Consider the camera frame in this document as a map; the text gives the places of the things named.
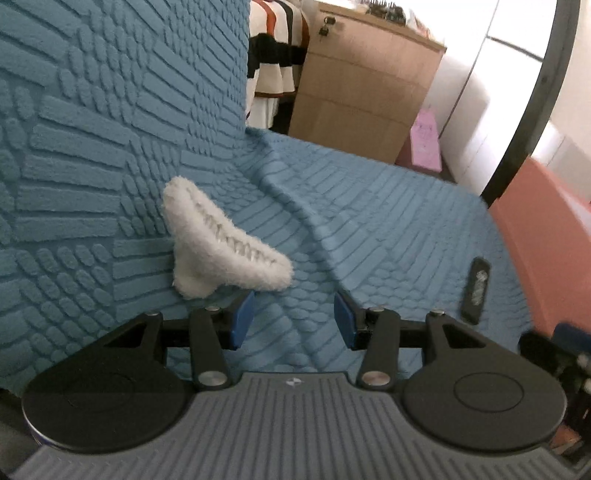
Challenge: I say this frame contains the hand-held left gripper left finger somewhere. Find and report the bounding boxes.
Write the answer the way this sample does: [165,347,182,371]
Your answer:
[99,291,257,389]

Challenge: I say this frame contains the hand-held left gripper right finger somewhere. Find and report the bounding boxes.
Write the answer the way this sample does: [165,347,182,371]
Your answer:
[333,293,490,389]

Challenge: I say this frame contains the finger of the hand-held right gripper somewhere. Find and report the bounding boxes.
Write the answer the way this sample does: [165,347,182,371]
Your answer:
[519,322,591,398]

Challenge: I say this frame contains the white fluffy sock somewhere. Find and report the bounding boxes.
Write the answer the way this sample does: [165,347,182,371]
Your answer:
[163,176,295,300]

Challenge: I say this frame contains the orange cushion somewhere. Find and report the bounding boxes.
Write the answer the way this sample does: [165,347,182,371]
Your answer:
[487,156,591,339]

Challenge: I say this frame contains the pink flat packet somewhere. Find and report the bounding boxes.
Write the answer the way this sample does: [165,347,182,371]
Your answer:
[394,107,445,175]

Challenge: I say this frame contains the wooden nightstand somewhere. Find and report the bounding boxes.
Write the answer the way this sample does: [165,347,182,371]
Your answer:
[287,0,448,165]

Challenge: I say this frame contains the blue textured blanket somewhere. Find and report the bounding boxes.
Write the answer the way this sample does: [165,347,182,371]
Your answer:
[0,0,548,404]

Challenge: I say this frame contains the striped hanging clothes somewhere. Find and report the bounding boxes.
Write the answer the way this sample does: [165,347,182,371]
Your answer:
[246,0,311,131]

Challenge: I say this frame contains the tray of small bottles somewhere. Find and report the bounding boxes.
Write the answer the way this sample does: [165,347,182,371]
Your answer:
[351,0,419,21]

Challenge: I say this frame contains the white panel with black frame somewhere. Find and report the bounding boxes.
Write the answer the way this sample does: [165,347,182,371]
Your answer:
[478,0,591,208]

